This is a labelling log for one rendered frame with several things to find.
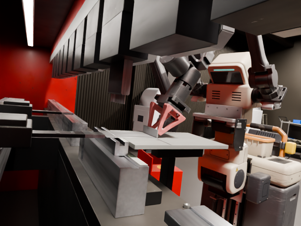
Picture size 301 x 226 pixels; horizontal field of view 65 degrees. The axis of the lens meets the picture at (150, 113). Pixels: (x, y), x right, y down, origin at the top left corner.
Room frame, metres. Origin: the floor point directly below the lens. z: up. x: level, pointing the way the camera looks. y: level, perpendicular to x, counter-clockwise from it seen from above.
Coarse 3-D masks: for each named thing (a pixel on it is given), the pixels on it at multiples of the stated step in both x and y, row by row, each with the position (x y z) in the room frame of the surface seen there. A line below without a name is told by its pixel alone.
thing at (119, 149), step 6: (96, 138) 0.63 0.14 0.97; (102, 138) 0.58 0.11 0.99; (108, 138) 0.54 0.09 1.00; (114, 138) 0.56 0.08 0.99; (102, 144) 0.58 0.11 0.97; (108, 144) 0.53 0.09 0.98; (114, 144) 0.50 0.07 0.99; (120, 144) 0.51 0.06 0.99; (126, 144) 0.50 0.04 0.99; (108, 150) 0.53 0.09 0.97; (114, 150) 0.49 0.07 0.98; (120, 150) 0.50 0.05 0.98; (126, 150) 0.50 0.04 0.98
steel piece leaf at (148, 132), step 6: (144, 126) 0.65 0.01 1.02; (114, 132) 0.59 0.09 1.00; (120, 132) 0.60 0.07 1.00; (126, 132) 0.61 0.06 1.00; (132, 132) 0.63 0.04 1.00; (138, 132) 0.64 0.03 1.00; (144, 132) 0.65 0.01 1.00; (150, 132) 0.61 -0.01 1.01; (156, 132) 0.59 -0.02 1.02; (138, 138) 0.56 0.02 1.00; (144, 138) 0.57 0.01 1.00; (150, 138) 0.57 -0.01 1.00; (156, 138) 0.58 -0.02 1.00
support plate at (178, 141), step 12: (168, 132) 0.72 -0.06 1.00; (180, 132) 0.74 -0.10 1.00; (132, 144) 0.49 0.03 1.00; (144, 144) 0.49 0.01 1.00; (156, 144) 0.51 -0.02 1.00; (168, 144) 0.52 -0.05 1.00; (180, 144) 0.54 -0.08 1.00; (192, 144) 0.55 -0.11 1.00; (204, 144) 0.57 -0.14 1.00; (216, 144) 0.59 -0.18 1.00
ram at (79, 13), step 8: (80, 0) 0.91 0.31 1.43; (88, 0) 0.76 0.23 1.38; (96, 0) 0.65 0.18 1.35; (72, 8) 1.11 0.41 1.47; (80, 8) 0.90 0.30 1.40; (88, 8) 0.75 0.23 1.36; (72, 16) 1.09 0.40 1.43; (80, 16) 0.88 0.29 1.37; (64, 24) 1.36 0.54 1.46; (72, 24) 1.06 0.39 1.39; (64, 32) 1.33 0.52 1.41; (72, 32) 1.04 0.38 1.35; (56, 40) 1.80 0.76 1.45; (64, 40) 1.30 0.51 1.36; (56, 48) 1.74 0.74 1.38
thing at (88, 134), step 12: (0, 120) 0.41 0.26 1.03; (12, 120) 0.42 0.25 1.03; (24, 120) 0.43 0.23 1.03; (0, 132) 0.40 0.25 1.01; (12, 132) 0.41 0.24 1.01; (24, 132) 0.42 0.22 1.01; (36, 132) 0.47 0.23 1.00; (48, 132) 0.49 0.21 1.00; (60, 132) 0.50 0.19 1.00; (72, 132) 0.52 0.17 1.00; (84, 132) 0.53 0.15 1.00; (96, 132) 0.55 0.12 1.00; (0, 144) 0.40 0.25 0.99; (12, 144) 0.41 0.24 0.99; (24, 144) 0.42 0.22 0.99
